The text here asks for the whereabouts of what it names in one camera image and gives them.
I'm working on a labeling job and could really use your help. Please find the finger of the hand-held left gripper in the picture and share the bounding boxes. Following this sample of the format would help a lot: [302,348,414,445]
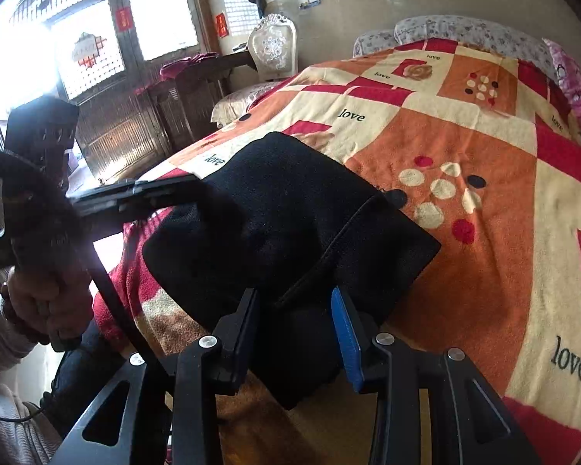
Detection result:
[70,175,210,222]

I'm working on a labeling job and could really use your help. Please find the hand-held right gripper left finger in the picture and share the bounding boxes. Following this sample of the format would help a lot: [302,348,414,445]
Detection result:
[48,289,262,465]

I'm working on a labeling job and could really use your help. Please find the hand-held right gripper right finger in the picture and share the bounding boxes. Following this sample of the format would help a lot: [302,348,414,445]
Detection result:
[330,286,539,465]

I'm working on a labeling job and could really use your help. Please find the black pants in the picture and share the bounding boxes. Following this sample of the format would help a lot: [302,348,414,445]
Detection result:
[142,131,442,410]

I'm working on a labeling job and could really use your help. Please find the person's left forearm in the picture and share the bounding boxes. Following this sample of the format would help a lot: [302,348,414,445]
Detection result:
[0,294,45,379]

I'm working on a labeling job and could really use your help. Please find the person's left hand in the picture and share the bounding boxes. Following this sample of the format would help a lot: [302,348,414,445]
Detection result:
[2,265,94,346]

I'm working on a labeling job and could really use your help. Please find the red window decoration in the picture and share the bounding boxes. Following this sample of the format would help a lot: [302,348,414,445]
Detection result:
[72,32,101,72]

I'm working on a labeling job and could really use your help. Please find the wooden lattice window door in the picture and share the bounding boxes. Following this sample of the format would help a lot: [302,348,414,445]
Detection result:
[7,0,210,177]

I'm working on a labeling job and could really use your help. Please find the dark wooden desk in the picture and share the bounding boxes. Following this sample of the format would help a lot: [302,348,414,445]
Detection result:
[144,51,255,158]

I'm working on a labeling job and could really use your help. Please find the beige lace cushion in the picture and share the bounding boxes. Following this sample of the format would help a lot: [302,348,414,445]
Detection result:
[210,81,282,127]

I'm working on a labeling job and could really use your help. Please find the dark red cloth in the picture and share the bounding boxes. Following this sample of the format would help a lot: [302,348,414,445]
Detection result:
[159,52,220,84]

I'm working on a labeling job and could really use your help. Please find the person's dark leg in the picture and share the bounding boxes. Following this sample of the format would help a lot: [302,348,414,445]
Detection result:
[43,319,143,439]

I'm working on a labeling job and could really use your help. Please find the red orange checkered blanket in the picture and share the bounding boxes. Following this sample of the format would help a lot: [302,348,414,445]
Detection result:
[93,39,581,465]

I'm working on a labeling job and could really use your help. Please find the white ornate chair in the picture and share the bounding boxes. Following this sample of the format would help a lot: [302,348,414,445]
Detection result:
[248,14,299,83]

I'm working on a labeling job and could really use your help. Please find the person's light knit clothing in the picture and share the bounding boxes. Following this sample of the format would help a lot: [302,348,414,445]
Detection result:
[0,373,65,465]

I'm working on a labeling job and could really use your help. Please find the floral pillow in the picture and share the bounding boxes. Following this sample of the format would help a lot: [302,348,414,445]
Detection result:
[352,14,562,74]

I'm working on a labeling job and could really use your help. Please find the pink penguin print quilt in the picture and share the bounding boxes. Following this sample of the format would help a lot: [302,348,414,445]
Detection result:
[542,38,581,136]

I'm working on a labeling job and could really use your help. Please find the thick black cable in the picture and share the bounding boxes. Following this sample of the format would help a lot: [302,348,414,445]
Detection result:
[0,148,175,374]

